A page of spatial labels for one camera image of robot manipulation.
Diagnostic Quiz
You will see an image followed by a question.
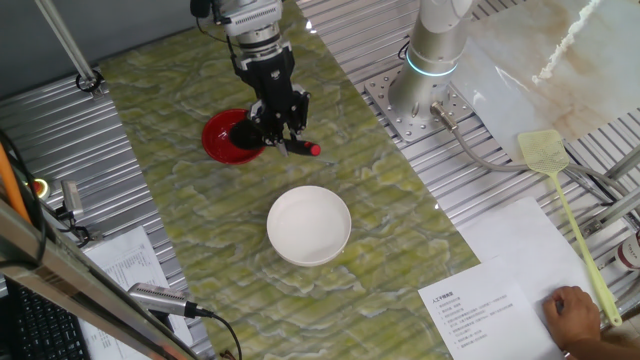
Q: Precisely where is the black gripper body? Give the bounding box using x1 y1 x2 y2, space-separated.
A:
230 43 296 126

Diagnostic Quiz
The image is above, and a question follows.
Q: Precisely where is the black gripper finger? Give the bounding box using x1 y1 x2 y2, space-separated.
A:
248 99 291 159
289 84 311 139

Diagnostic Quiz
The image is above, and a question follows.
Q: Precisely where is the black ladle with red tip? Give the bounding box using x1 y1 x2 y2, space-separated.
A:
228 117 322 158

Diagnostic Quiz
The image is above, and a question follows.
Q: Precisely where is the person's bare forearm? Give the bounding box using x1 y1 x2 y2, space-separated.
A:
563 332 640 360

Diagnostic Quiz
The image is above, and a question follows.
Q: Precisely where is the red bowl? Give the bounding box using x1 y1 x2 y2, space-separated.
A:
201 108 269 166

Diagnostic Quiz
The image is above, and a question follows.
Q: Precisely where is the white bowl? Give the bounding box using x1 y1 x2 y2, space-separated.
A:
266 185 353 268

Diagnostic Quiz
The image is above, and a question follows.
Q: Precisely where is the person's bare hand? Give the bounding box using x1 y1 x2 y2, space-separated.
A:
543 285 602 351

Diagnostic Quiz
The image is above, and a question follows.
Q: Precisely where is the green marble pattern mat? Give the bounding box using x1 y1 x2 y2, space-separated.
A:
97 0 481 360

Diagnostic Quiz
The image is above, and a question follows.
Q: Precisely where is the black rod base clamp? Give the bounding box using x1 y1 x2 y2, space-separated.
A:
74 69 106 99

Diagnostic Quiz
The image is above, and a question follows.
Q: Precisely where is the paper with dense printed table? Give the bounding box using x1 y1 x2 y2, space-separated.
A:
79 225 195 360

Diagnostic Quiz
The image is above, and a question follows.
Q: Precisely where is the thin metal rod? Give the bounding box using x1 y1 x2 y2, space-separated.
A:
33 0 101 86

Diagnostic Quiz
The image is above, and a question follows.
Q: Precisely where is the yellow-green fly swatter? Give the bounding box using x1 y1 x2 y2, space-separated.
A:
517 129 624 329

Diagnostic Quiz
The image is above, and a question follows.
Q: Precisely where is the blank white paper sheet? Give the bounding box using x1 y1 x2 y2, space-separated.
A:
457 196 601 326

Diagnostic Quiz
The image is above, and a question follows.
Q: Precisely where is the orange pole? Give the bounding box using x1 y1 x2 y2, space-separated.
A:
0 142 31 224

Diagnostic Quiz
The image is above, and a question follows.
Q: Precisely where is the paper with short text list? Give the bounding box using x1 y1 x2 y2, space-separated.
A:
417 256 567 360

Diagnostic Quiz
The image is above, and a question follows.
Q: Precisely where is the beige marble pattern sheet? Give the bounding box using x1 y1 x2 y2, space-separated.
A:
447 0 640 164

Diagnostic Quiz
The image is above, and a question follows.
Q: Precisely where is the black keyboard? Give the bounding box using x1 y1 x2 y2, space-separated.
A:
4 279 94 360

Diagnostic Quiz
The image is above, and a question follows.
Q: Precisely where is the aluminium profile bar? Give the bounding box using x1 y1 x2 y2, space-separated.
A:
602 144 640 181
579 187 640 239

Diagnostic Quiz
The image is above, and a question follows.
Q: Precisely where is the red white can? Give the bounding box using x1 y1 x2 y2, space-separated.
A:
613 232 640 273

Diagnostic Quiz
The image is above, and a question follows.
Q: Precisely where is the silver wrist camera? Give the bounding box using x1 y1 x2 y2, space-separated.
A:
222 0 284 38

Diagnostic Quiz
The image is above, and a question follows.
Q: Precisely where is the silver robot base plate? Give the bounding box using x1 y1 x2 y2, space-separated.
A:
363 67 476 145

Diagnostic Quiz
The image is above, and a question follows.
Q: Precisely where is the grey corrugated cable conduit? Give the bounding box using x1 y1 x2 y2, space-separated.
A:
429 101 634 199

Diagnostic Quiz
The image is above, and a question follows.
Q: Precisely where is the silver finned camera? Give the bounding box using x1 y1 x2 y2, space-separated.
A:
127 282 197 319

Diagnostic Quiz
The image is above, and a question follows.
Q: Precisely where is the small grey camera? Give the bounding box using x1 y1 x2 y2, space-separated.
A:
59 179 85 216

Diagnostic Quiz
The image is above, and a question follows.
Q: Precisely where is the small camera mount clamp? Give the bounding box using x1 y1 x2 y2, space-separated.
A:
54 207 92 245

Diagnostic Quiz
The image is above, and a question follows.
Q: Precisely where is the black camera cable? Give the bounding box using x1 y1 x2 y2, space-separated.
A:
192 305 244 360

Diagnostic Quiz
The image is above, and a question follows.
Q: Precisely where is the aluminium frame bar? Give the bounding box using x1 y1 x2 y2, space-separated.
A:
0 197 201 360

